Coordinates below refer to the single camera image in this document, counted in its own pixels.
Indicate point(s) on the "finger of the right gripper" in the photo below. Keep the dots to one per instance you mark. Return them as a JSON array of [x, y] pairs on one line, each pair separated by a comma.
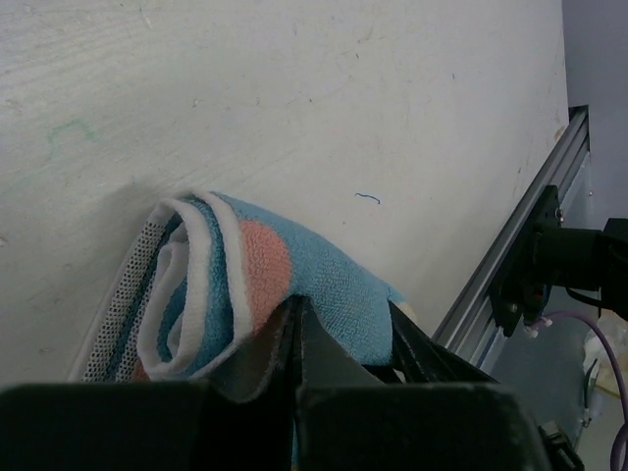
[[422, 360]]

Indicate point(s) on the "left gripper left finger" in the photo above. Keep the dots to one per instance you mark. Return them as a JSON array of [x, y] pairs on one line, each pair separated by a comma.
[[238, 418]]

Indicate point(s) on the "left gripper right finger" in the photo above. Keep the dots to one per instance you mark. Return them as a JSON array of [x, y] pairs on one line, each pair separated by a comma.
[[349, 419]]

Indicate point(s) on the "blue polka dot towel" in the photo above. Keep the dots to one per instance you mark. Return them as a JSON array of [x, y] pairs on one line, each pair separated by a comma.
[[205, 275]]

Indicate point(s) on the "aluminium front rail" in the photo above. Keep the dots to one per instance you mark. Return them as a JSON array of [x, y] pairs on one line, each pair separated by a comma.
[[490, 305]]

